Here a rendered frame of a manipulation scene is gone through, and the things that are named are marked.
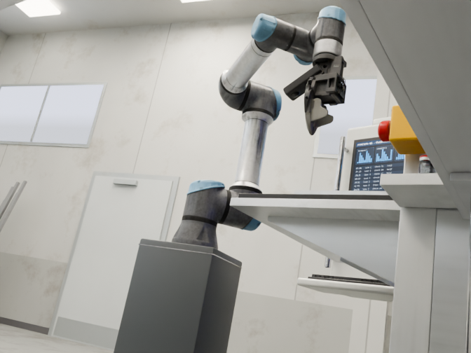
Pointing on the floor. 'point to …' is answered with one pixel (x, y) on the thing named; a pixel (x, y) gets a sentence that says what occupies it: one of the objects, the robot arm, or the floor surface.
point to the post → (413, 274)
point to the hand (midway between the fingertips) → (309, 130)
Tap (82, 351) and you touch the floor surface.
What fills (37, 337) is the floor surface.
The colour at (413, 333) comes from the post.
